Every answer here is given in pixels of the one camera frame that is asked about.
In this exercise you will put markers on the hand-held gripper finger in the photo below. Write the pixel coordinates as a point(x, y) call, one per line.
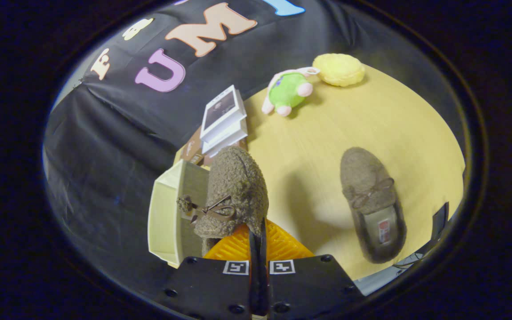
point(254, 253)
point(263, 249)

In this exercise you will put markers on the brown fuzzy slipper shoe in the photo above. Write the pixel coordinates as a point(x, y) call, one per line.
point(238, 182)
point(365, 178)

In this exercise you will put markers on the grey fabric storage box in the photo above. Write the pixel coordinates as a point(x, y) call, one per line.
point(165, 218)

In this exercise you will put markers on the brown book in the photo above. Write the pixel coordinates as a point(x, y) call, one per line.
point(192, 151)

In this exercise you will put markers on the white book with dark cover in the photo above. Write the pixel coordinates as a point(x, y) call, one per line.
point(220, 111)

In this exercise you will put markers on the green and pink plush toy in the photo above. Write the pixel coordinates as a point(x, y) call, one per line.
point(287, 89)

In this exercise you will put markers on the dark stand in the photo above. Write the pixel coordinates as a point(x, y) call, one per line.
point(440, 220)

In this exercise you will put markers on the yellow plush cushion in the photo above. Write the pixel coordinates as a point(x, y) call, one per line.
point(339, 70)

